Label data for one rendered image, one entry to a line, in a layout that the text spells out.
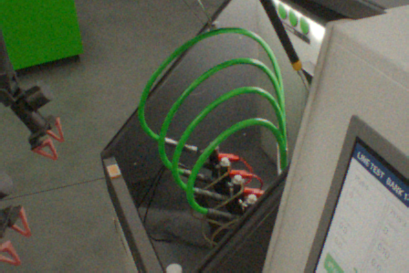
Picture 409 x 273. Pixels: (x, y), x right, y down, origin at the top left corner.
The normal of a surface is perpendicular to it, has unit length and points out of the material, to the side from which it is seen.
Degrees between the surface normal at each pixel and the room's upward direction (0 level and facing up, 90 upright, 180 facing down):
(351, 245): 76
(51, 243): 0
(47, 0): 90
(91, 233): 0
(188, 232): 0
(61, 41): 90
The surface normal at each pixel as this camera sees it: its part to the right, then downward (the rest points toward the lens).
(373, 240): -0.92, 0.02
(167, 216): -0.07, -0.86
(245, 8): 0.36, 0.44
